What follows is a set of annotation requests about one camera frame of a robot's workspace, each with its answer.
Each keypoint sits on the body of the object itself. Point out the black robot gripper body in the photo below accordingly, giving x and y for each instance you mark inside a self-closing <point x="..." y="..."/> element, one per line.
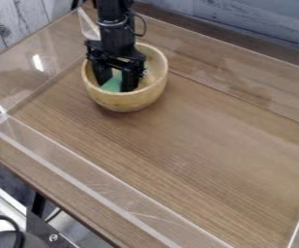
<point x="115" y="48"/>

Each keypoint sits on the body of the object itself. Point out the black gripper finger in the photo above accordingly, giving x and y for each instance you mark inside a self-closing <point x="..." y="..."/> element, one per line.
<point x="101" y="72"/>
<point x="129" y="80"/>

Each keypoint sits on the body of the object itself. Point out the green rectangular block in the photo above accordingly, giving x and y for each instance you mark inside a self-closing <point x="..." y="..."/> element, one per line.
<point x="112" y="84"/>

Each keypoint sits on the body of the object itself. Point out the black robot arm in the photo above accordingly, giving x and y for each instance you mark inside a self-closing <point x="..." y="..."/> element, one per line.
<point x="115" y="12"/>

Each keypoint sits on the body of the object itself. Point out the light wooden bowl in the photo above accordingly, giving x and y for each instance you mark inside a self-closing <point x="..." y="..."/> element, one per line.
<point x="151" y="85"/>

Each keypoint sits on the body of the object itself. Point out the black metal table leg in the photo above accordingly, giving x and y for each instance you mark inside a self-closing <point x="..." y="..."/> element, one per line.
<point x="37" y="205"/>

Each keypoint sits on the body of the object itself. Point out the clear acrylic corner bracket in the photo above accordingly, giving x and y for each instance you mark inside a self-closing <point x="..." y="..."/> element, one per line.
<point x="89" y="28"/>

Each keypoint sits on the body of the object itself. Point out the clear acrylic tray wall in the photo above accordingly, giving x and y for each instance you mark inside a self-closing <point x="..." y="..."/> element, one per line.
<point x="197" y="172"/>

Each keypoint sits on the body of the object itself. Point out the metal bracket with screw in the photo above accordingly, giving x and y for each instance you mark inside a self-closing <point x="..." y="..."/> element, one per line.
<point x="40" y="235"/>

